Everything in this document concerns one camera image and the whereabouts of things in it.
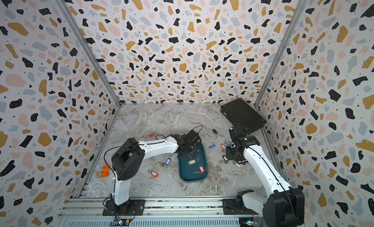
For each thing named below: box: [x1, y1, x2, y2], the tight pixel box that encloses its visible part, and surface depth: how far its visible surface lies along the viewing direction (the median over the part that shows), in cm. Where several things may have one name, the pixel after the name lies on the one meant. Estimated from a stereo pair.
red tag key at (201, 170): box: [192, 165, 206, 174], surface depth 88 cm
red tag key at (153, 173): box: [147, 169, 160, 178], surface depth 87 cm
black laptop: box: [220, 97, 267, 135], surface depth 114 cm
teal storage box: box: [178, 141, 209, 184], surface depth 89 cm
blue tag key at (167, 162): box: [157, 157, 172, 167], surface depth 92 cm
